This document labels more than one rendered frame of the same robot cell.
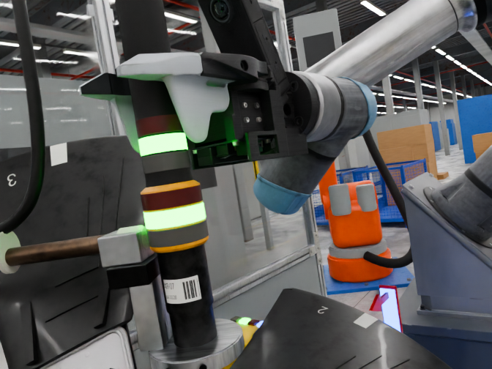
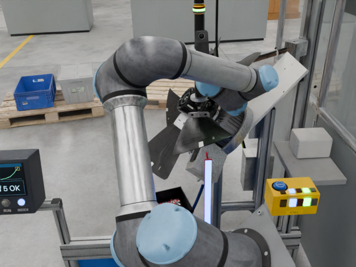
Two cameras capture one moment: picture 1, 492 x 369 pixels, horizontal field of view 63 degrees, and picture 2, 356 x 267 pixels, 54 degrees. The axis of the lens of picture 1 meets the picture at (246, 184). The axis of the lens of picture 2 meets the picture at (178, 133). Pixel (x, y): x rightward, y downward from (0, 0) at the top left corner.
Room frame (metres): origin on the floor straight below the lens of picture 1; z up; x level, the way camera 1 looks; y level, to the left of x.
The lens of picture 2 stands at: (1.20, -0.91, 1.84)
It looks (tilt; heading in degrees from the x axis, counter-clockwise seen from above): 29 degrees down; 137
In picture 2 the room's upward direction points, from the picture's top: 2 degrees counter-clockwise
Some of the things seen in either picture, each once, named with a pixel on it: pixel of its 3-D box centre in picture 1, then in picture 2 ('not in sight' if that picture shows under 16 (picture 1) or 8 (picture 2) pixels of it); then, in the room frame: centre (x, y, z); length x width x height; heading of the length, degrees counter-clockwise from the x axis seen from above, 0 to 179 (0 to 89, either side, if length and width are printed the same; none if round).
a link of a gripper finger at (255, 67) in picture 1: (226, 74); not in sight; (0.31, 0.00, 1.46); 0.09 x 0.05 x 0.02; 149
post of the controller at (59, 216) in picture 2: not in sight; (61, 221); (0.21, -0.58, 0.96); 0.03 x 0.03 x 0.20; 49
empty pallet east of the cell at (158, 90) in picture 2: not in sight; (171, 89); (-2.05, 2.00, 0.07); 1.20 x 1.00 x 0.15; 37
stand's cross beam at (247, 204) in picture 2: not in sight; (237, 205); (0.33, 0.31, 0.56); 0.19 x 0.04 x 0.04; 49
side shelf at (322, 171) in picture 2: not in sight; (306, 161); (0.57, 0.54, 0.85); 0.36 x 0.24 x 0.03; 139
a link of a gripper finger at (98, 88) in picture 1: (139, 116); not in sight; (0.31, 0.07, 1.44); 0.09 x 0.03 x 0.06; 129
